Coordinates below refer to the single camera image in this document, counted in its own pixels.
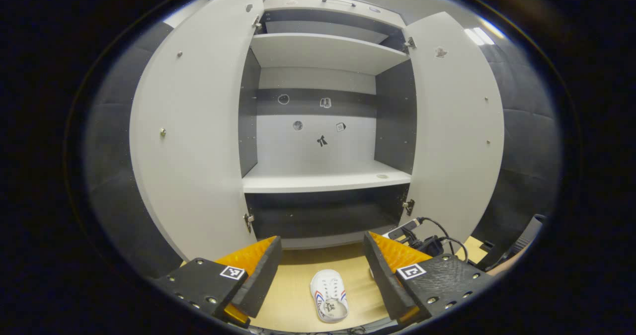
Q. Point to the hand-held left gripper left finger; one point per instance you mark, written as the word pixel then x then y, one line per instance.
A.
pixel 261 280

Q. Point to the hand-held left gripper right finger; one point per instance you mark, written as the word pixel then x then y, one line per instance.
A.
pixel 385 280

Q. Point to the white striped canvas shoe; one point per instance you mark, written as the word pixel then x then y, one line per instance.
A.
pixel 329 295

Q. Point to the white grey shoe cabinet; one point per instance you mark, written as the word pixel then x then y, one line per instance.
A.
pixel 318 176

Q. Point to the white shoe cabinet door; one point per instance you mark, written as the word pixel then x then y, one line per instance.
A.
pixel 198 126
pixel 457 126

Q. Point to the white power strip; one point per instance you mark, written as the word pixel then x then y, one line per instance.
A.
pixel 402 229

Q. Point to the black backdrop cloth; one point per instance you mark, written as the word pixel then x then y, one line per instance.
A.
pixel 526 126
pixel 119 176

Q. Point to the ceiling light panel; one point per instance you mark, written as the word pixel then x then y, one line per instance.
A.
pixel 479 36

